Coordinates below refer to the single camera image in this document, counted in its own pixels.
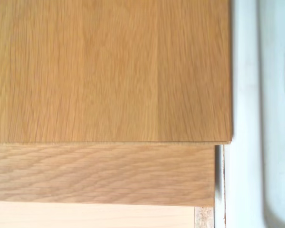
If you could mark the wooden butcher block counter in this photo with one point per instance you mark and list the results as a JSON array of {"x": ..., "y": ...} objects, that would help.
[{"x": 97, "y": 71}]

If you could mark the white cabinet with wooden countertop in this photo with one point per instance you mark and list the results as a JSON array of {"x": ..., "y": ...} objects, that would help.
[{"x": 97, "y": 175}]

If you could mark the white electric stove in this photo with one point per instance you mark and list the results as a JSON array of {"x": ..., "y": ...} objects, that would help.
[{"x": 254, "y": 142}]

